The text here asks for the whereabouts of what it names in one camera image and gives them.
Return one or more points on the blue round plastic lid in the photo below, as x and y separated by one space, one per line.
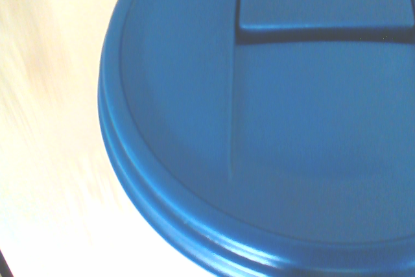
259 121

